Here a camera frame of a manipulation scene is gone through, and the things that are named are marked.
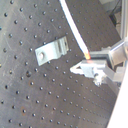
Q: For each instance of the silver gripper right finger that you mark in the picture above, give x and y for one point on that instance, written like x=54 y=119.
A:
x=115 y=54

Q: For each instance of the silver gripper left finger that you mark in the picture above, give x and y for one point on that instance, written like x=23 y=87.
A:
x=99 y=71

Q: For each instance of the metal cable clip bracket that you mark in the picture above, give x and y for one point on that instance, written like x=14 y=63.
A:
x=52 y=50

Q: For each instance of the black perforated breadboard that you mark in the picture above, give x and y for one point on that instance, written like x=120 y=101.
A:
x=50 y=95

